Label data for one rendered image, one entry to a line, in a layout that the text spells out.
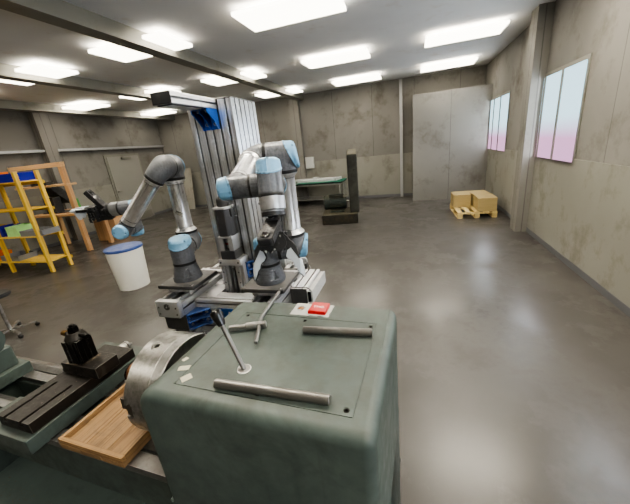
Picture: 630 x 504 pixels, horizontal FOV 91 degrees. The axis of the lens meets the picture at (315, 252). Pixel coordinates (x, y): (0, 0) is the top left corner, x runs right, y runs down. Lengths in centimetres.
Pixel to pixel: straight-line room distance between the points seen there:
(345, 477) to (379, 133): 990
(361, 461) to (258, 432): 22
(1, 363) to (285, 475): 160
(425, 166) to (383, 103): 233
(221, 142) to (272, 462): 136
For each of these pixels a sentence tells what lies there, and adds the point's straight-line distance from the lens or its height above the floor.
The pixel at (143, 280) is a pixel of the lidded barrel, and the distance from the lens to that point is 546.
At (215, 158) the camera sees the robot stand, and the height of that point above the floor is 176.
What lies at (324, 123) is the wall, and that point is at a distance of 1059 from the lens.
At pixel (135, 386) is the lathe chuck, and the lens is 111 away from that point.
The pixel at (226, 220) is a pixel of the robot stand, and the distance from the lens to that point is 164.
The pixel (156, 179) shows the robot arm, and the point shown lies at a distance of 172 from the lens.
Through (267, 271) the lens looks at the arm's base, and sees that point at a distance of 150.
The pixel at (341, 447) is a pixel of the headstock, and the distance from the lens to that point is 70.
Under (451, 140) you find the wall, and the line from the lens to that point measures 942.
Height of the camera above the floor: 177
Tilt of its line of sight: 19 degrees down
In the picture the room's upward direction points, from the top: 6 degrees counter-clockwise
